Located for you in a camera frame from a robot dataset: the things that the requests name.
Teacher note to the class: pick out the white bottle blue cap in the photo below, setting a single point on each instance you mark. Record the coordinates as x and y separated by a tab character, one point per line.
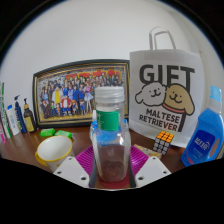
13	121

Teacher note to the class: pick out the white mug yellow rim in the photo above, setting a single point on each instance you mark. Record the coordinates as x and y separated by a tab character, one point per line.
55	150

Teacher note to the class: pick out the colourful puzzle cube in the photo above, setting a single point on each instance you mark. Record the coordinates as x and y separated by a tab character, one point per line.
163	142

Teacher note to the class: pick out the flat round red coaster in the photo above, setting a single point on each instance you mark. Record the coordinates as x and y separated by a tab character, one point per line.
113	185

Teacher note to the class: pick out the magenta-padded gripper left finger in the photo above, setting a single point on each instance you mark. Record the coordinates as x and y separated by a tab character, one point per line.
70	170

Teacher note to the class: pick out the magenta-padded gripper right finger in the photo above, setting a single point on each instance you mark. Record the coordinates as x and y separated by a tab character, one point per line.
153	170

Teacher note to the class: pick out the clear plastic bottle green label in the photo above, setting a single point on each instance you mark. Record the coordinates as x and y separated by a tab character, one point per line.
111	150

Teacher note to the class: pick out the blue detergent bottle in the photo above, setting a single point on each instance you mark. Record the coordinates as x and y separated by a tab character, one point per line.
203	140

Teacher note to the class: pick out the framed group photo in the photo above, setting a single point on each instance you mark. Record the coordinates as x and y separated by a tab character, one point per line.
73	93

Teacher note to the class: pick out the white paper gift bag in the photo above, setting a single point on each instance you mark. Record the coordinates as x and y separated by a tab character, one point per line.
166	96

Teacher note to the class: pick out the dark blue pump bottle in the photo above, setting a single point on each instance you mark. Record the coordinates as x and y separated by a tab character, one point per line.
20	116

